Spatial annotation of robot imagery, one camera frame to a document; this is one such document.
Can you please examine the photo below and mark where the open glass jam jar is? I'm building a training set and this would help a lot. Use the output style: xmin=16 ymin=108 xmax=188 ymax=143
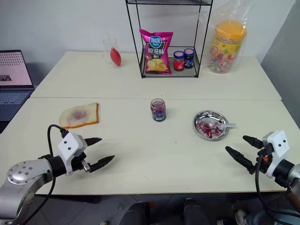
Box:
xmin=150 ymin=98 xmax=168 ymax=122

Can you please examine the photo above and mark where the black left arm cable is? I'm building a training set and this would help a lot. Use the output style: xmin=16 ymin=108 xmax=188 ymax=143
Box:
xmin=14 ymin=125 xmax=69 ymax=223

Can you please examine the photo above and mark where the red lidded small jar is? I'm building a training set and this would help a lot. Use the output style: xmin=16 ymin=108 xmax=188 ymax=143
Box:
xmin=173 ymin=51 xmax=185 ymax=72

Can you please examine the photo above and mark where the round metal plate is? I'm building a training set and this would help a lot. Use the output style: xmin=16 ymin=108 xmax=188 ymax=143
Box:
xmin=193 ymin=110 xmax=230 ymax=141

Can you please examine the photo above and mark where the pink potato chips bag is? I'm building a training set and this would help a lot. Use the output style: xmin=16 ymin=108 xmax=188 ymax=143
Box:
xmin=139 ymin=28 xmax=174 ymax=75

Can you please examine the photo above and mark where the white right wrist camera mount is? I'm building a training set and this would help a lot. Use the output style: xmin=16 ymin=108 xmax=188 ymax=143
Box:
xmin=262 ymin=130 xmax=289 ymax=179

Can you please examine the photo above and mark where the white bread slice with jam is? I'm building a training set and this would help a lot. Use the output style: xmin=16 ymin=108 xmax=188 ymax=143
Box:
xmin=59 ymin=102 xmax=100 ymax=129

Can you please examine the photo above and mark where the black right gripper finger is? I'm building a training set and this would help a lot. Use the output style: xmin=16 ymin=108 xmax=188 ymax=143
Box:
xmin=225 ymin=146 xmax=255 ymax=174
xmin=242 ymin=135 xmax=263 ymax=149

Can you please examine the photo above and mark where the person's white shoe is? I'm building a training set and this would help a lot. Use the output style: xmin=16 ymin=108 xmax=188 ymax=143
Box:
xmin=234 ymin=209 xmax=247 ymax=225

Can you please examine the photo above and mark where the clear drinking glass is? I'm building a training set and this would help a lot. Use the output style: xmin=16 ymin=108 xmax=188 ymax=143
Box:
xmin=102 ymin=38 xmax=125 ymax=69

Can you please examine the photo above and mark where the blue lidded small jar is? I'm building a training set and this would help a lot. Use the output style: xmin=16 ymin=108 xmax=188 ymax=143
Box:
xmin=183 ymin=48 xmax=195 ymax=69

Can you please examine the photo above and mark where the candy jar with orange lid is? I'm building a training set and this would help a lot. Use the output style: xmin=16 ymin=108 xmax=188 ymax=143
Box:
xmin=209 ymin=20 xmax=248 ymax=74

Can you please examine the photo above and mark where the black wire shelf rack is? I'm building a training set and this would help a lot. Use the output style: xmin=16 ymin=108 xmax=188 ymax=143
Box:
xmin=125 ymin=0 xmax=214 ymax=79

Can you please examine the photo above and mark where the candy jar in plastic bag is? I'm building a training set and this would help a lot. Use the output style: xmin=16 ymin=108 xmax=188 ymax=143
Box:
xmin=198 ymin=0 xmax=253 ymax=75

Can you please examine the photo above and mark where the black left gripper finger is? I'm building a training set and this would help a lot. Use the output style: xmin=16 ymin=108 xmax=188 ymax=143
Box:
xmin=90 ymin=155 xmax=116 ymax=173
xmin=84 ymin=137 xmax=103 ymax=147

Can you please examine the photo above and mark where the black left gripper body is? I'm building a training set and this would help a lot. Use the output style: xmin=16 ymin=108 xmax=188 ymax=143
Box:
xmin=69 ymin=138 xmax=94 ymax=173

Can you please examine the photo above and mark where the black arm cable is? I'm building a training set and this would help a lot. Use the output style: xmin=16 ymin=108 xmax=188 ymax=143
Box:
xmin=255 ymin=142 xmax=300 ymax=220
xmin=14 ymin=125 xmax=69 ymax=223

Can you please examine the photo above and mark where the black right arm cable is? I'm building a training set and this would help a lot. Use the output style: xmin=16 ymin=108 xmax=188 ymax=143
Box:
xmin=255 ymin=142 xmax=300 ymax=220

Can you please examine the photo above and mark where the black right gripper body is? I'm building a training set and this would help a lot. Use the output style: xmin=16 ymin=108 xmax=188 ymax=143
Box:
xmin=254 ymin=141 xmax=275 ymax=166

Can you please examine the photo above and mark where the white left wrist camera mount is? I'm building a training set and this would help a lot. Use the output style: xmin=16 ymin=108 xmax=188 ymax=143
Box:
xmin=57 ymin=132 xmax=88 ymax=176

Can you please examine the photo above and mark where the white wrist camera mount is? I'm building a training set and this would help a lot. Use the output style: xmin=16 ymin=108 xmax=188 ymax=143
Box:
xmin=262 ymin=130 xmax=289 ymax=179
xmin=57 ymin=132 xmax=88 ymax=176

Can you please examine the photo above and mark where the red object in glass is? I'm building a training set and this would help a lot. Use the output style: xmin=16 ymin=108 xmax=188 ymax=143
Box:
xmin=110 ymin=47 xmax=124 ymax=68

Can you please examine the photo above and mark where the dark rounded shape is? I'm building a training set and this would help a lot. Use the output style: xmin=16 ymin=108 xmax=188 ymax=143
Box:
xmin=183 ymin=197 xmax=211 ymax=225

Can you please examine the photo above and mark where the open laptop computer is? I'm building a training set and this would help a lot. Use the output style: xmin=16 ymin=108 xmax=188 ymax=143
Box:
xmin=0 ymin=49 xmax=36 ymax=121

